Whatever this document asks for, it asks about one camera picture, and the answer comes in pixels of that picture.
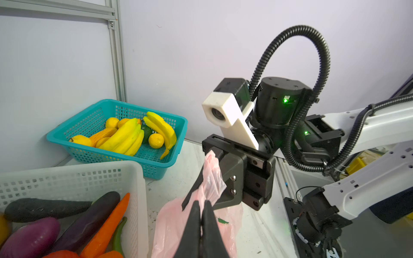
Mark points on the orange toy carrot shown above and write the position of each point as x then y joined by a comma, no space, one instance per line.
100,241

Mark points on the dark toy cucumber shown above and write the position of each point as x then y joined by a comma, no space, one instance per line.
31,209

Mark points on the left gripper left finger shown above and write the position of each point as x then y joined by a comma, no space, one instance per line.
189,246

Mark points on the yellow toy banana bunch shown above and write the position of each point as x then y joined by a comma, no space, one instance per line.
124,138

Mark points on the yellow toy banana right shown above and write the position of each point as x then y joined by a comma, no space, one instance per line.
157,124

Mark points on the purple toy eggplant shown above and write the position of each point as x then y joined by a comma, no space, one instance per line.
87,224

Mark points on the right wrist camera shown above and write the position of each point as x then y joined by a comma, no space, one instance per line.
228,107

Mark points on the pink plastic grocery bag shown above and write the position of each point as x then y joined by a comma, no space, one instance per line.
173,216

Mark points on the green toy chili pepper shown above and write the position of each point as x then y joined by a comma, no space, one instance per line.
117,237

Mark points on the purple toy onion right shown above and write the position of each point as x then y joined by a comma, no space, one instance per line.
33,240

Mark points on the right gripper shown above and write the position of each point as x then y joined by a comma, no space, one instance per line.
247,173

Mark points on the red toy tomato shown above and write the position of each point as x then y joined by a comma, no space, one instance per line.
62,254

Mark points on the teal plastic basket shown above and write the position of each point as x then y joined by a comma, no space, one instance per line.
115,131

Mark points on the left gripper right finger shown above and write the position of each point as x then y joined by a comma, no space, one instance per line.
212,245

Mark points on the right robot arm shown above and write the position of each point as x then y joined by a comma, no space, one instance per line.
368,153

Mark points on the white plastic basket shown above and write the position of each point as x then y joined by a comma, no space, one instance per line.
85,182

